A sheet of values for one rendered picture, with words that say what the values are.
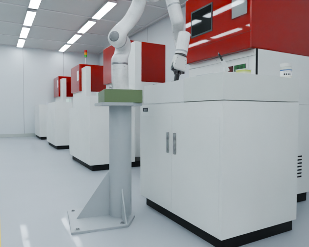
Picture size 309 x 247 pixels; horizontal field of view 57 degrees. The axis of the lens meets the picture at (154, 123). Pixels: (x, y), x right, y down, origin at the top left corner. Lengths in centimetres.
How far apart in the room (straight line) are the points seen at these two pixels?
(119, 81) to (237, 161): 96
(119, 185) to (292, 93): 127
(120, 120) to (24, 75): 783
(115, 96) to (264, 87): 93
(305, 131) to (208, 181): 128
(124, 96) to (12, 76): 786
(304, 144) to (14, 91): 835
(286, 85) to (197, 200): 87
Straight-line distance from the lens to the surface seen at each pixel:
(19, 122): 959
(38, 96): 965
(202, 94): 163
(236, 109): 157
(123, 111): 198
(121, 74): 202
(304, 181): 273
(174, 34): 209
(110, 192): 209
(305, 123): 267
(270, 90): 177
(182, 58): 196
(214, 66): 254
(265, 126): 174
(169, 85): 193
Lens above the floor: 75
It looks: 2 degrees down
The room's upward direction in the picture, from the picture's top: straight up
